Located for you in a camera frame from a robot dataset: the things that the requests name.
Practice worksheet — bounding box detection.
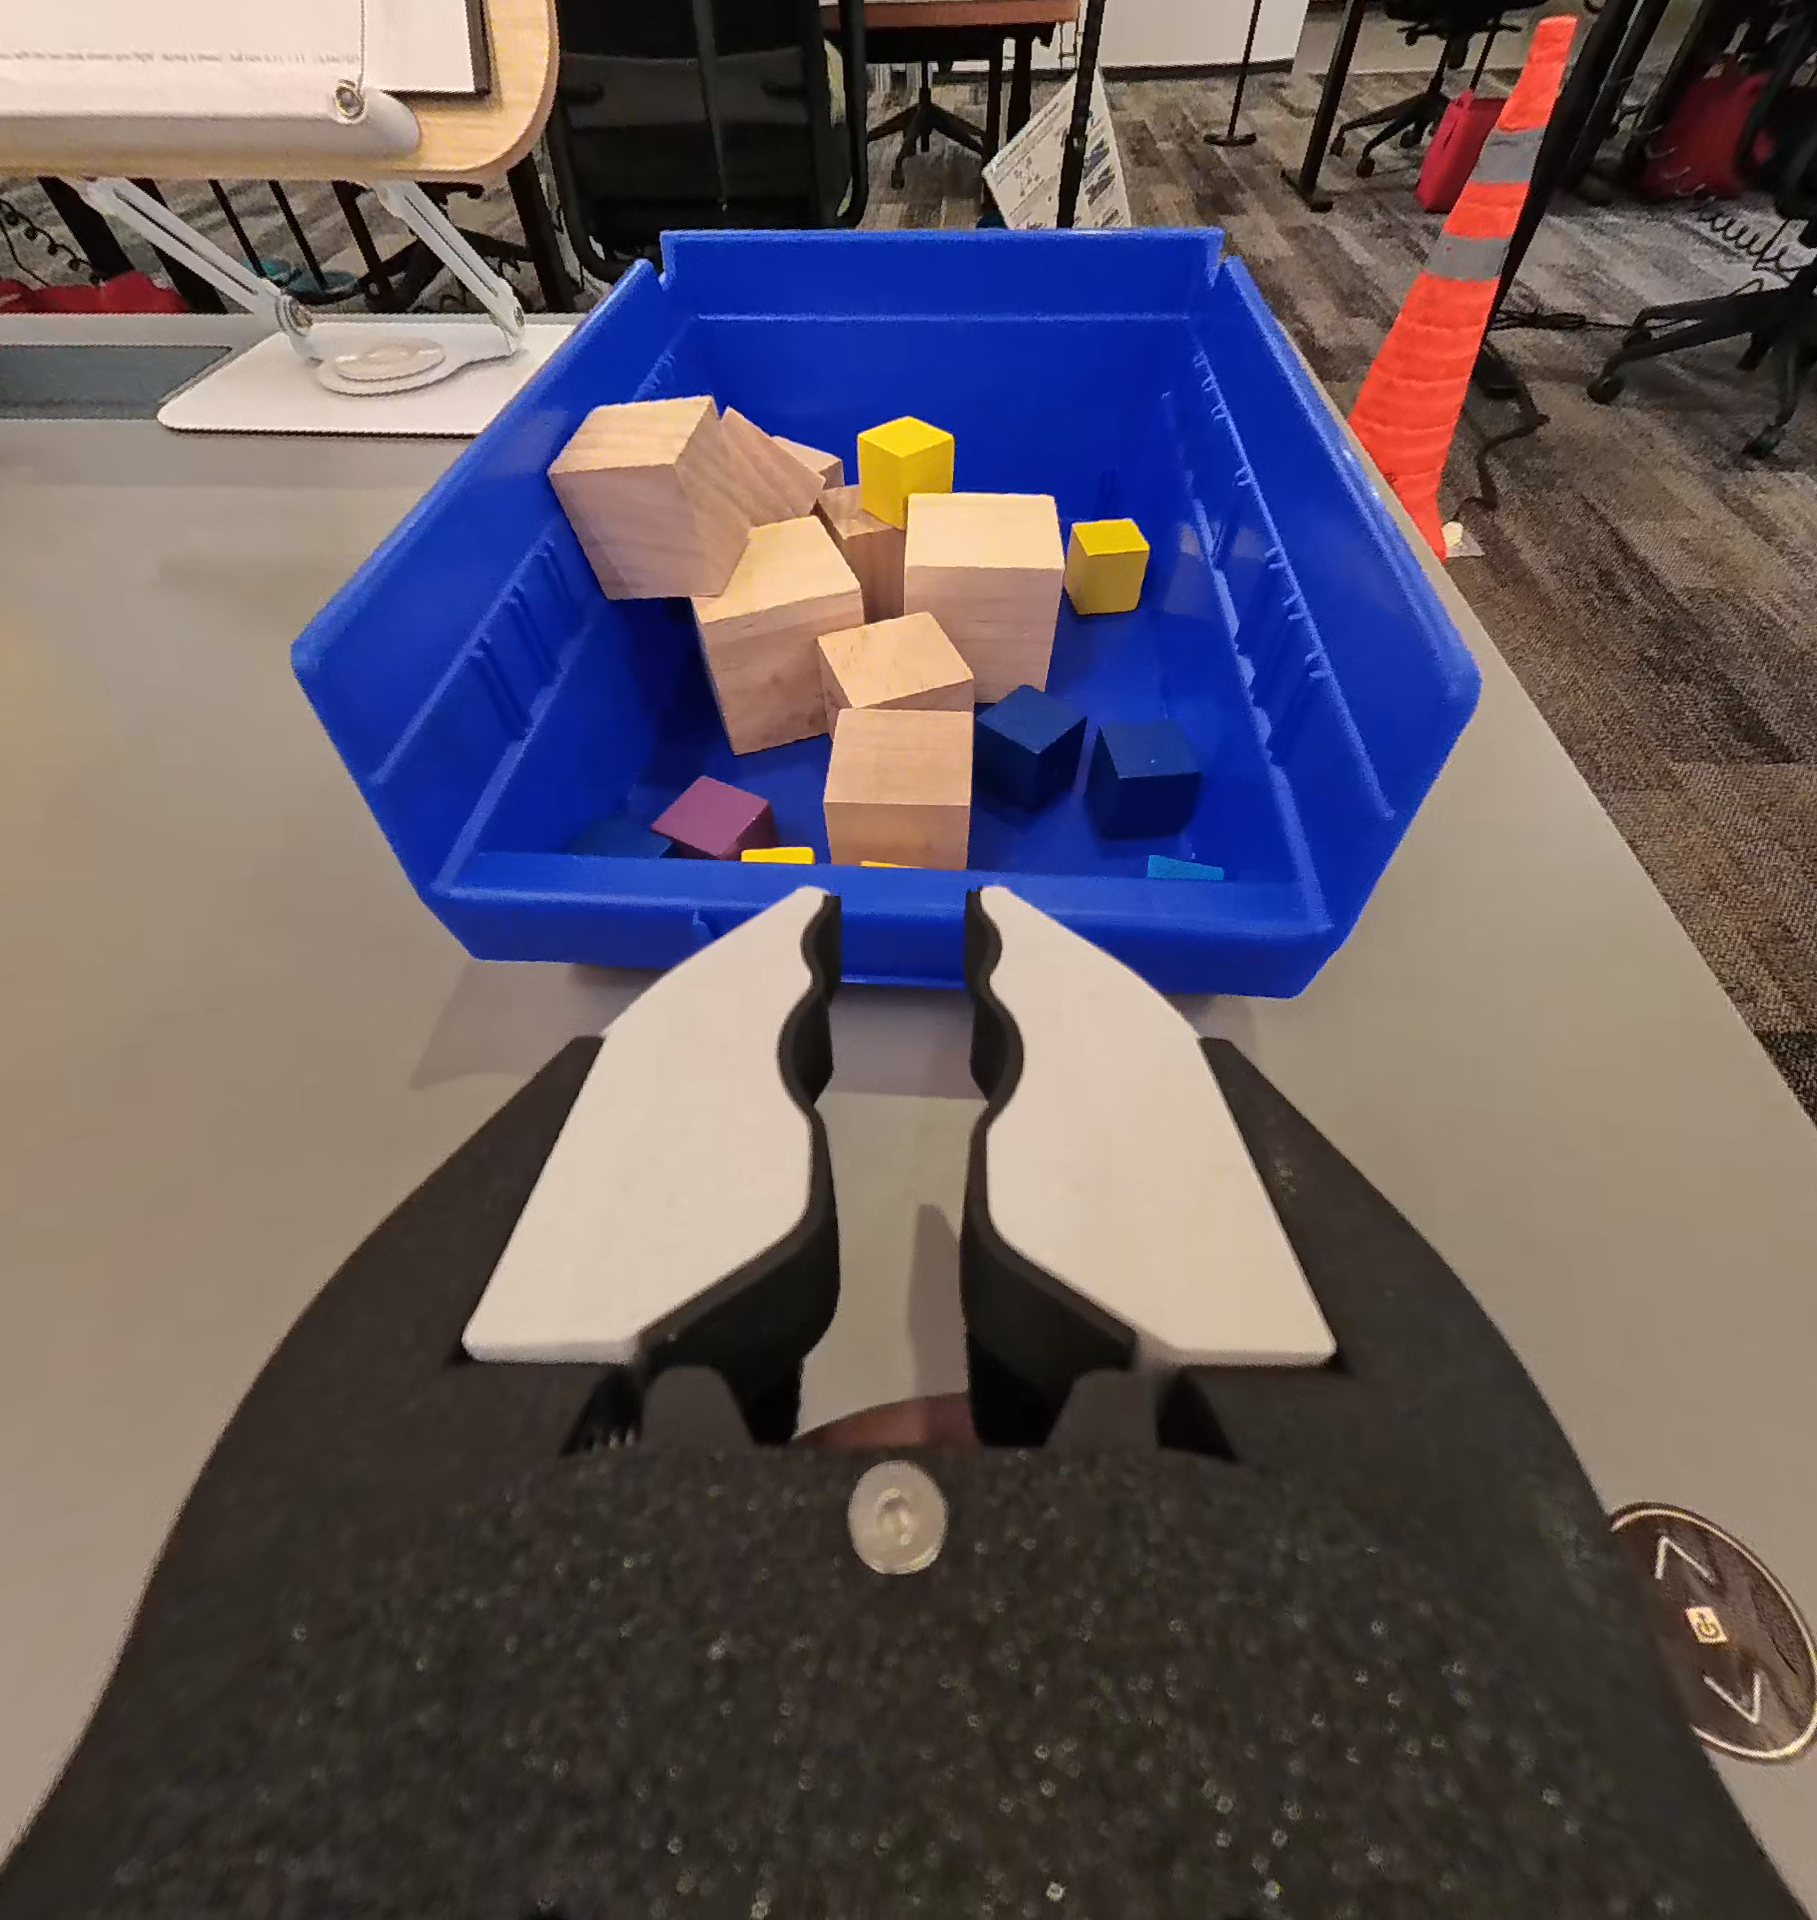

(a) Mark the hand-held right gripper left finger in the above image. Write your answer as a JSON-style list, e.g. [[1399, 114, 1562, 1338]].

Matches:
[[462, 884, 846, 1450]]

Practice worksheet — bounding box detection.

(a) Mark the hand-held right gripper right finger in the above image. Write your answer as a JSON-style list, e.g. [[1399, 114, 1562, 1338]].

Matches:
[[958, 884, 1341, 1450]]

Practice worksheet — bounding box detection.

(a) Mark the pile of mixed wooden cubes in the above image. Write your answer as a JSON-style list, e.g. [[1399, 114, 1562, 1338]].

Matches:
[[549, 395, 1229, 880]]

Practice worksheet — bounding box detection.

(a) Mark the blue plastic box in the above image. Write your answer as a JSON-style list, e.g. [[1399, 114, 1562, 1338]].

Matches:
[[291, 229, 1482, 999]]

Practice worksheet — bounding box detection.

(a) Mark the round black desk control panel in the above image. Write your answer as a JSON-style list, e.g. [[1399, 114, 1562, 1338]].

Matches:
[[1609, 1504, 1817, 1764]]

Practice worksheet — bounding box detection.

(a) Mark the orange traffic cone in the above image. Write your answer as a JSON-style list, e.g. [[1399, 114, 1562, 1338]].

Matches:
[[1350, 16, 1581, 560]]

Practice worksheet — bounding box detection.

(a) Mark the white printed sheet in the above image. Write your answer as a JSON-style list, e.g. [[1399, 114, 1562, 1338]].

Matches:
[[985, 83, 1131, 236]]

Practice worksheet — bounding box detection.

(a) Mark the black office chair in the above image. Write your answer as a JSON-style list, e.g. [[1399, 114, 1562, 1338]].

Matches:
[[549, 0, 865, 274], [1588, 0, 1817, 458]]

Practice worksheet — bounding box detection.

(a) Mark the red bag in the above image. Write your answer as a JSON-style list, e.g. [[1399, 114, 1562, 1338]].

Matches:
[[1415, 89, 1513, 217], [1640, 61, 1775, 207]]

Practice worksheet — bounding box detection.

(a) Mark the black tripod stand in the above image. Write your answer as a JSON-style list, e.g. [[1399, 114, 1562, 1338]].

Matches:
[[1053, 0, 1117, 231]]

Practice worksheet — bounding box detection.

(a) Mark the wooden board with instruction poster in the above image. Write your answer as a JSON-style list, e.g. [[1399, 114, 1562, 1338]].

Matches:
[[0, 0, 561, 193]]

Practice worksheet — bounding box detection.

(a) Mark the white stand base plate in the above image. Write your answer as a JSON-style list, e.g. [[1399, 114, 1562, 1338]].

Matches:
[[91, 179, 584, 440]]

